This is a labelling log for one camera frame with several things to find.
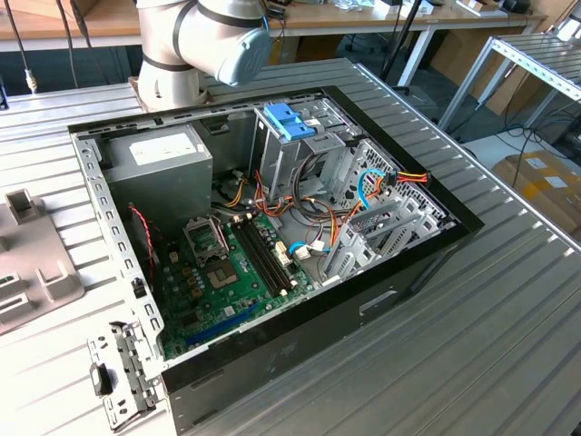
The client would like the grey optical drive cage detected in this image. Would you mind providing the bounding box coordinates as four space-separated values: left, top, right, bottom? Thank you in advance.
248 96 360 206

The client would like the wooden desk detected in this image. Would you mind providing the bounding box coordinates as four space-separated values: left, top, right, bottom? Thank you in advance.
0 0 549 90

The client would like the black RAM slot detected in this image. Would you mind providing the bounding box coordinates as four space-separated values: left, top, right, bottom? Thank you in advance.
237 220 288 295
241 218 291 293
246 216 295 292
233 221 283 297

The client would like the grey parts rack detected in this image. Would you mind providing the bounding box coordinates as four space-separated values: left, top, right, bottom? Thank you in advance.
0 187 86 337

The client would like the aluminium slat shelf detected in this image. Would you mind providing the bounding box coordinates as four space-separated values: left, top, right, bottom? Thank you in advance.
438 34 581 137

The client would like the grey power supply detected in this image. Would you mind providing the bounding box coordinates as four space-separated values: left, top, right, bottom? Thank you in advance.
103 124 214 237

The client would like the white connector with blue tab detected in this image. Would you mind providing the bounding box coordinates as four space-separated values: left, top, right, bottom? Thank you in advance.
287 242 315 263

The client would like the grey metal slot bracket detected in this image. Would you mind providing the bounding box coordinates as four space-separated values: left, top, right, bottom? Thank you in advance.
85 320 165 432

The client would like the orange red wire bundle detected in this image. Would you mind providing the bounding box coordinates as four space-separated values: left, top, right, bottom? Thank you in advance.
251 170 350 228

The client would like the locking lever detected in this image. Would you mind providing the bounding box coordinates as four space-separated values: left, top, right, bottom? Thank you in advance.
214 216 231 261

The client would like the black case fan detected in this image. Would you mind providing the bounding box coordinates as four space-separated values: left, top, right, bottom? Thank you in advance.
125 203 161 292

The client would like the white board power connector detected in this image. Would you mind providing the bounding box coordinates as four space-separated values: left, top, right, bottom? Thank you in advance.
273 239 292 270

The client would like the CPU socket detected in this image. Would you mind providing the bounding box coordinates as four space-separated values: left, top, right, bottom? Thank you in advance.
202 259 241 292

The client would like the metal socket cover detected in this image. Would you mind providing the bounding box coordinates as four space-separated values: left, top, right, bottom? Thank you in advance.
182 216 229 267

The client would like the blue drive latch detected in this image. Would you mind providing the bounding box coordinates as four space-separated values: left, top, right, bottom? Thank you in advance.
261 102 318 143

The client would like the yellow red power wire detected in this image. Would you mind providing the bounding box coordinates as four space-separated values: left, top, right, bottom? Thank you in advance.
330 167 431 250

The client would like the green motherboard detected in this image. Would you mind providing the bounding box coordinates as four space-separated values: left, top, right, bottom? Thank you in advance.
156 212 319 361

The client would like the blue expansion slot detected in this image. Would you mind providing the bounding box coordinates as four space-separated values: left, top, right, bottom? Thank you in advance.
183 302 261 347

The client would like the black PC case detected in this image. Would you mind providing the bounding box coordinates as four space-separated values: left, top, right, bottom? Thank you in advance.
66 84 486 435

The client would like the grey metal disk bay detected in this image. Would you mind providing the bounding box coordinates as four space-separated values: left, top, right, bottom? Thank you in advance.
317 137 458 288

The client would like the red black twisted wire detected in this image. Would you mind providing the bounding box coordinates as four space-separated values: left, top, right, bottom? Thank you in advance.
127 203 159 269

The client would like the black plastic latch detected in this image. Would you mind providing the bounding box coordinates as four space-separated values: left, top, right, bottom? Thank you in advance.
89 362 113 397

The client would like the thick black wire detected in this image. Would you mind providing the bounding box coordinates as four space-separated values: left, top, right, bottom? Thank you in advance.
291 151 353 220

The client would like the cardboard box with white labels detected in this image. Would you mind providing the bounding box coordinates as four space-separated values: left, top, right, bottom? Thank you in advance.
492 152 581 240

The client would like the large brown cardboard box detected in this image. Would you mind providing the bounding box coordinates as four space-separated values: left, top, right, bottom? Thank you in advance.
428 26 553 117

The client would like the yellow black wire bundle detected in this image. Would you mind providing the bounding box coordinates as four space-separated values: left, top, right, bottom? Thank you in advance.
216 168 250 210

